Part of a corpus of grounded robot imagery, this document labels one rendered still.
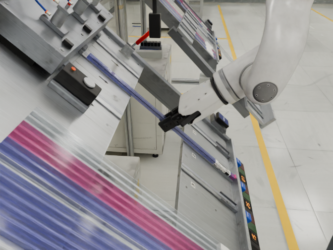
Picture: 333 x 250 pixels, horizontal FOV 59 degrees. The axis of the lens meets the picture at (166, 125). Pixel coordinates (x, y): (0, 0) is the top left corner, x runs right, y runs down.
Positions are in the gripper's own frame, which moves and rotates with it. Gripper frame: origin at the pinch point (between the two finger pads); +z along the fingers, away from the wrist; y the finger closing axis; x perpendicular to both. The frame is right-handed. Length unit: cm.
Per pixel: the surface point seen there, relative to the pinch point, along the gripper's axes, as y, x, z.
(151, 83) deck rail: -19.0, -6.0, 4.2
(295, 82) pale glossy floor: -247, 142, -39
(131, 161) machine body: -17.6, 13.4, 29.0
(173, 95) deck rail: -19.0, 1.3, 1.0
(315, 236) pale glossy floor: -42, 116, -4
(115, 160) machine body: -17.6, 9.8, 33.6
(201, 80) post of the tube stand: -47.4, 11.9, -2.4
